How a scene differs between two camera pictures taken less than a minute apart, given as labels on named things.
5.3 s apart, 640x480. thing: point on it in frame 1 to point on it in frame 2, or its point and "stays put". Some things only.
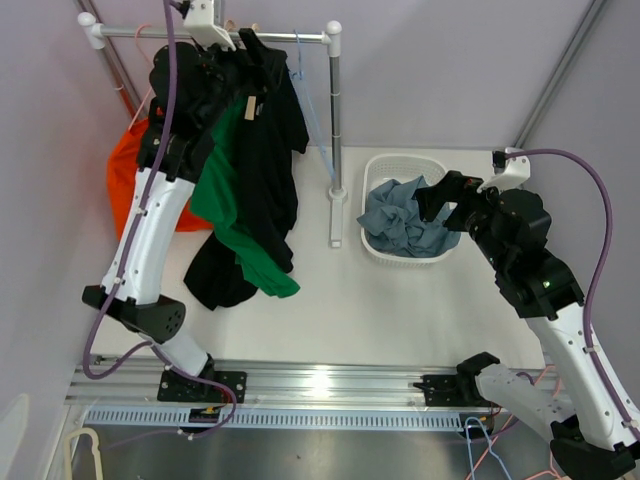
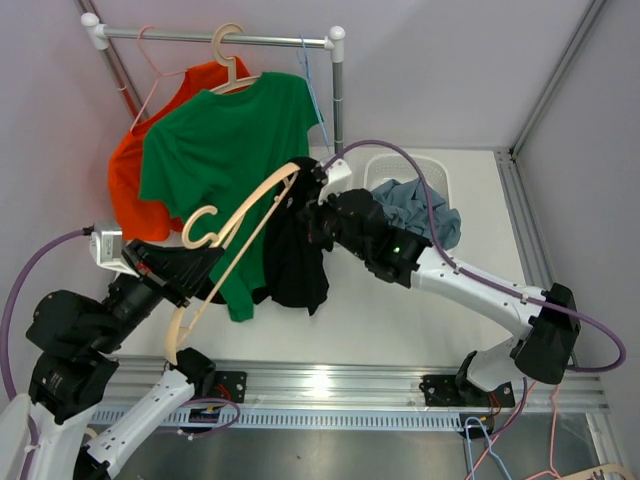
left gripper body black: (224, 63) to (136, 297)
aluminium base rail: (279, 396) stays put
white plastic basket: (401, 167) stays put
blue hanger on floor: (489, 446) stays put
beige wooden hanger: (250, 101) to (175, 341)
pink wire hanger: (148, 95) stays put
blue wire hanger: (310, 111) to (305, 60)
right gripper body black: (476, 211) to (326, 222)
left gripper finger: (269, 63) to (179, 271)
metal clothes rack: (96, 37) stays put
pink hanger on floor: (551, 471) stays put
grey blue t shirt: (394, 220) stays put
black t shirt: (271, 132) to (298, 244)
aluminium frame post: (592, 15) stays put
